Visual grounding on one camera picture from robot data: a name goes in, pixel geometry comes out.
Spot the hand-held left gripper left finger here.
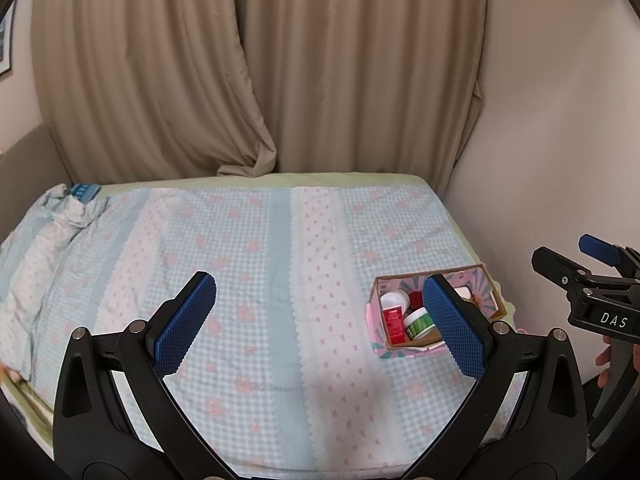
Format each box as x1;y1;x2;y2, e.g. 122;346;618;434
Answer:
52;271;237;480

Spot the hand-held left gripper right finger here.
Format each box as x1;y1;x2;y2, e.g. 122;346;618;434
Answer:
399;274;589;480

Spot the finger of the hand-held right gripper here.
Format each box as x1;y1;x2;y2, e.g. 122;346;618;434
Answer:
531;246;603;293
578;233;640;281

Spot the red rectangular box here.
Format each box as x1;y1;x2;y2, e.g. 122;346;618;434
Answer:
383;306;407;345

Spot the pale green white jar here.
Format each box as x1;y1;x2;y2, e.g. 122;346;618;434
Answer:
380;290;411;312

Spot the pink patterned cardboard box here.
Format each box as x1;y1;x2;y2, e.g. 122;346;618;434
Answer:
367;262;508;361

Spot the person's right hand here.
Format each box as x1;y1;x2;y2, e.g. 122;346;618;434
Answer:
595;341;618;389

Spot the green labelled white jar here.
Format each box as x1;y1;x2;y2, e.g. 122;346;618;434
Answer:
403;307;440;339

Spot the light green bed sheet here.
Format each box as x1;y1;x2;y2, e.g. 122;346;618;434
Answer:
0;172;516;461

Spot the beige curtain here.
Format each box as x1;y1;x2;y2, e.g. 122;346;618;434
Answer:
31;0;488;183

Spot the framed wall picture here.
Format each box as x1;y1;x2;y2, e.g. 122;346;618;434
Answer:
0;0;17;79

